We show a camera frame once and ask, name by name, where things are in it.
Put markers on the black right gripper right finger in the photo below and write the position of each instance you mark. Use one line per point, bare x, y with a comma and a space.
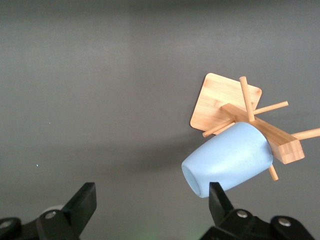
225, 215

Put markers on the wooden mug tree rack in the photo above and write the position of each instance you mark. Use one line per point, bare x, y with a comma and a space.
220, 100

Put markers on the light blue cup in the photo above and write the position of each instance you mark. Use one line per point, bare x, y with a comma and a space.
225, 155

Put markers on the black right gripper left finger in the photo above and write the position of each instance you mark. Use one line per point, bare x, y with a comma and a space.
75, 212

